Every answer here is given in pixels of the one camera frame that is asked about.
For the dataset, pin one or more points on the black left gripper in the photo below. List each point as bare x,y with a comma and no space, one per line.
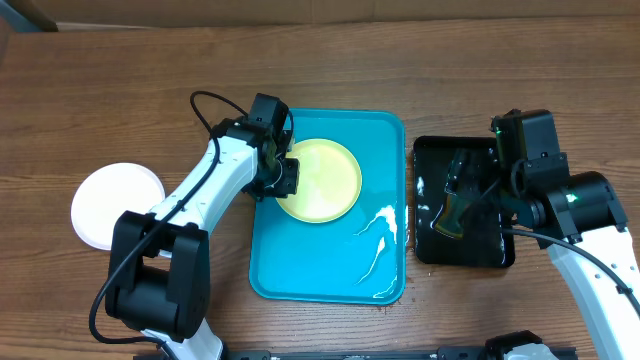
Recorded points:
288,187

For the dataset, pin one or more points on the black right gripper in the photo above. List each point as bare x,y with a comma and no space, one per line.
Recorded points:
461,174

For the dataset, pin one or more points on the yellow-green plate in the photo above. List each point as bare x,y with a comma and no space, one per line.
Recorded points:
329,182

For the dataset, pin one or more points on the yellow green scrub sponge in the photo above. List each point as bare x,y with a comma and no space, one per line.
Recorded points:
447,221

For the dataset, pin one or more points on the white plate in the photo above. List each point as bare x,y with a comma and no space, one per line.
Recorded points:
106,194

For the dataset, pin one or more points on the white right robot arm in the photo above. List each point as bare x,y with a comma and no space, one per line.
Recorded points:
578,219

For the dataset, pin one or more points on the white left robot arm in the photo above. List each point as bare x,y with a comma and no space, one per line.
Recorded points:
159,270

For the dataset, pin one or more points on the black water tray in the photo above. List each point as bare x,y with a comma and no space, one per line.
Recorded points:
440,250

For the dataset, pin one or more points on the teal plastic tray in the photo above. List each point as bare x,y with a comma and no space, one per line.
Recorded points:
358,258

